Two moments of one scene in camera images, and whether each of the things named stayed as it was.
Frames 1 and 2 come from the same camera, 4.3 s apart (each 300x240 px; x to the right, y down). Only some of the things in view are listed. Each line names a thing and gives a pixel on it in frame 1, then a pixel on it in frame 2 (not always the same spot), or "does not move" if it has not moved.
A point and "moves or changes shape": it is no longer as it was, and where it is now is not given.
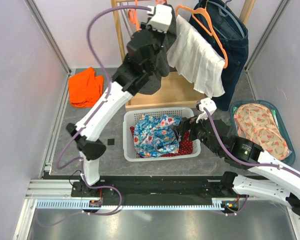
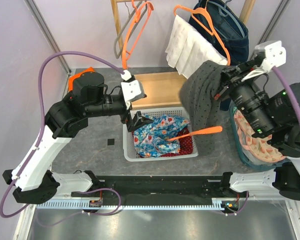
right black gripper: [189, 123] → [229, 75]
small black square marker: [110, 141] does not move
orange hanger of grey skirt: [161, 2] moves or changes shape
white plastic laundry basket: [129, 119] does not move
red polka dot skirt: [185, 145] does not move
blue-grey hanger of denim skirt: [224, 11] does not move
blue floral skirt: [153, 135] does not move
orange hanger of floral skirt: [133, 15] → [137, 9]
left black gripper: [161, 35] → [133, 125]
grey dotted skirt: [162, 67] → [197, 93]
